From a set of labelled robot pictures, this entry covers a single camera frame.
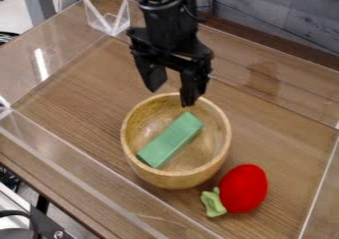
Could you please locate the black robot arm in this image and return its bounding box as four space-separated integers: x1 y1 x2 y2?
126 0 213 107

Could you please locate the red plush strawberry toy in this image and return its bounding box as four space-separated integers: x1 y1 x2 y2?
200 164 268 218

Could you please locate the black bracket with bolt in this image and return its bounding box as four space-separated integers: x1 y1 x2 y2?
30 208 67 239

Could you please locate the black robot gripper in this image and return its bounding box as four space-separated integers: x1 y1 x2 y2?
126 4 213 107

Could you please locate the green rectangular block stick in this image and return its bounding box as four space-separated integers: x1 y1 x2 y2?
135 112 204 169

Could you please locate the brown wooden bowl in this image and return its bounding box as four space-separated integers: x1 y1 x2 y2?
119 92 232 189

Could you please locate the clear acrylic tray enclosure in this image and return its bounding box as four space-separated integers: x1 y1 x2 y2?
0 5 339 239

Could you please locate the black metal table leg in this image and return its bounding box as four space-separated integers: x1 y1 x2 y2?
35 195 49 214

